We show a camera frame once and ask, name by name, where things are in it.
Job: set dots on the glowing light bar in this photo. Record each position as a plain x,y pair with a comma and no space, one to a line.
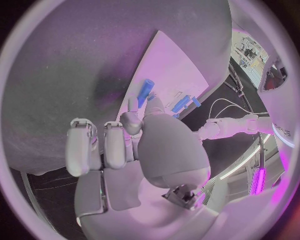
257,181

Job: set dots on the blue peg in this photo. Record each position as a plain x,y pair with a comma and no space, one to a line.
196,102

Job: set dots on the small blue block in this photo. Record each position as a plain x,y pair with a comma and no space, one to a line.
176,116

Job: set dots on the long blue cylinder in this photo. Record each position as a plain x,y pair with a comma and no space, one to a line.
145,89

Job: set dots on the white task board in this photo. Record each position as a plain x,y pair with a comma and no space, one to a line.
168,71

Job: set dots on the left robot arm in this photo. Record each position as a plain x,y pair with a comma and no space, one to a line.
232,125

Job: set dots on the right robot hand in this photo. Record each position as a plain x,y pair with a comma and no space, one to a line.
168,150

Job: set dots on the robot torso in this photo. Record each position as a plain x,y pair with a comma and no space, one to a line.
281,105

